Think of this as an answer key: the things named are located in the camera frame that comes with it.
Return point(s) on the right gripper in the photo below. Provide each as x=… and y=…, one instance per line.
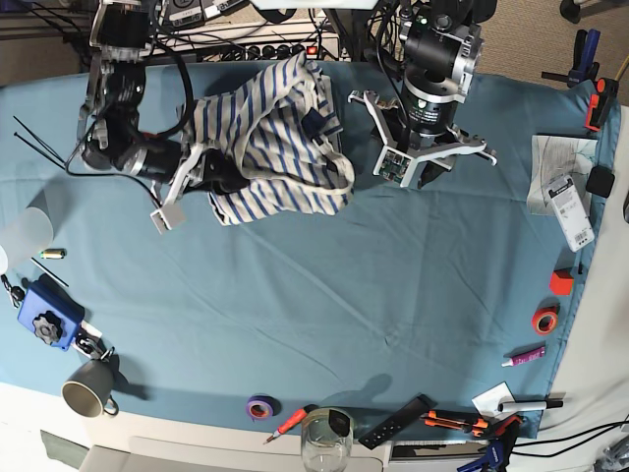
x=220, y=175

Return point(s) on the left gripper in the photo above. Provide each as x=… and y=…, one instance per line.
x=437, y=145

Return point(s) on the blue white striped T-shirt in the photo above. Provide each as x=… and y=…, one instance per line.
x=279, y=129

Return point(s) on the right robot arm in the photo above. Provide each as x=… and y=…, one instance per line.
x=166, y=165

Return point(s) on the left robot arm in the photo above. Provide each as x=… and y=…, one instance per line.
x=442, y=43

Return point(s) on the printed paper sheet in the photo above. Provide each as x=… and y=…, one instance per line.
x=554, y=156

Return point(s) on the teal table cloth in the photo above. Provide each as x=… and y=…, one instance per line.
x=403, y=292

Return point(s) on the black power strip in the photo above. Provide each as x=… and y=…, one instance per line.
x=270, y=51

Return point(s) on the white packaged item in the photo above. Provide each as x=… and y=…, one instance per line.
x=570, y=212

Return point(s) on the black square pad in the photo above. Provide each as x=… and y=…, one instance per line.
x=600, y=181

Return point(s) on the red cube block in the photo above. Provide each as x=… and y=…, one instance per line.
x=561, y=282

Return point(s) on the blue bar clamp top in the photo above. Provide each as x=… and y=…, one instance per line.
x=584, y=67

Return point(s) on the blue bar clamp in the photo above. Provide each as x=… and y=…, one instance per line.
x=501, y=440
x=584, y=67

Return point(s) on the orange black clamp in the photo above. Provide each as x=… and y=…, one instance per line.
x=600, y=103

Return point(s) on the small brass battery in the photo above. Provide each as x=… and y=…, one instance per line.
x=53, y=254

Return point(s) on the orange tape roll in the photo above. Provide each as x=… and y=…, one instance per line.
x=545, y=320

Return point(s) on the black stick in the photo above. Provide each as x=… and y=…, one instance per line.
x=51, y=274

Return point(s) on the frosted plastic cup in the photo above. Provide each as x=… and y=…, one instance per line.
x=30, y=233

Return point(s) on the purple glue tube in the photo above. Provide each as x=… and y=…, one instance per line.
x=524, y=357

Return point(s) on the blue box with black knob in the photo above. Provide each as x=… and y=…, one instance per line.
x=49, y=317

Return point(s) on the purple tape roll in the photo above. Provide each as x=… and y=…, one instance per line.
x=262, y=407

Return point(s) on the white paper note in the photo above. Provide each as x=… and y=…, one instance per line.
x=487, y=403

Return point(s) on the orange black utility knife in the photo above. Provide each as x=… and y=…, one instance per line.
x=440, y=419

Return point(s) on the grey ceramic mug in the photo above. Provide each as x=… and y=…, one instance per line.
x=88, y=391

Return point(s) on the white marker pen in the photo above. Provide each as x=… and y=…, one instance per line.
x=529, y=406

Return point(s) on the black remote control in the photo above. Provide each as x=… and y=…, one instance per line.
x=397, y=422

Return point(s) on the clear drinking glass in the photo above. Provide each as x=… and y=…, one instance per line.
x=326, y=440

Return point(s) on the blue bar clamp bottom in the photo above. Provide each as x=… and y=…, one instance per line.
x=501, y=440

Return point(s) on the long black cable tie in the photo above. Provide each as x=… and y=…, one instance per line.
x=37, y=140

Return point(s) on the short black cable tie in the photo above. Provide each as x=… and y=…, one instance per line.
x=45, y=154

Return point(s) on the orange handled screwdriver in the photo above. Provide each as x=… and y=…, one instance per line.
x=297, y=417

